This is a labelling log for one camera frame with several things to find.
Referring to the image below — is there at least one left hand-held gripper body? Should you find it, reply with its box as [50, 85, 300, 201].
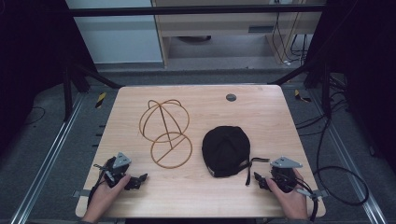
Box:
[93, 151, 133, 189]

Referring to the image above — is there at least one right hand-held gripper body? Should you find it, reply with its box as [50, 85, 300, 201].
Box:
[269, 156, 304, 193]

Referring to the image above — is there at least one black baseball cap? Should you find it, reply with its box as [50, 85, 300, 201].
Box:
[201, 125, 271, 187]

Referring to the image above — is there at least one gold wire hat stand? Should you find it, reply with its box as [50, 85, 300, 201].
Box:
[138, 99, 193, 170]

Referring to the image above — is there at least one person's left hand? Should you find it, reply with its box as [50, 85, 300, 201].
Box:
[81, 174, 132, 224]

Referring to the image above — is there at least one person's right hand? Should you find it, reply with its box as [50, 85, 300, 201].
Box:
[265, 168, 309, 220]

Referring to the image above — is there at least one grey table edge clamp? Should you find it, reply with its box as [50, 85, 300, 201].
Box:
[298, 188, 330, 200]
[72, 189, 93, 199]

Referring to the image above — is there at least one yellow black striped marker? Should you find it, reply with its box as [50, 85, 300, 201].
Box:
[94, 91, 107, 109]
[293, 89, 312, 104]

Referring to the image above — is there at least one black curtain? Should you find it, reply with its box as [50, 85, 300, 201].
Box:
[0, 0, 98, 157]
[303, 0, 396, 175]

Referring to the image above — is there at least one light wooden desk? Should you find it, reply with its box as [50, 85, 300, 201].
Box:
[150, 0, 327, 69]

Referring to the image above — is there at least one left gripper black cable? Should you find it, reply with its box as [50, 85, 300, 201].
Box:
[87, 158, 117, 209]

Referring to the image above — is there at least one black looped floor cable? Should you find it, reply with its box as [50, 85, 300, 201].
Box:
[313, 115, 371, 207]

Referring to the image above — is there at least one aluminium floor rail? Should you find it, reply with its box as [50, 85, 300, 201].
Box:
[307, 90, 388, 224]
[10, 92, 86, 224]

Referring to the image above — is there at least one black slanted frame strut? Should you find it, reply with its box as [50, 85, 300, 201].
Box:
[72, 63, 123, 90]
[276, 59, 318, 87]

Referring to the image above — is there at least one black hanging cables bundle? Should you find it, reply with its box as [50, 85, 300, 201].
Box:
[271, 0, 310, 67]

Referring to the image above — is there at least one black metal frame bar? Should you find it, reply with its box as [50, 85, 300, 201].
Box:
[66, 4, 327, 18]

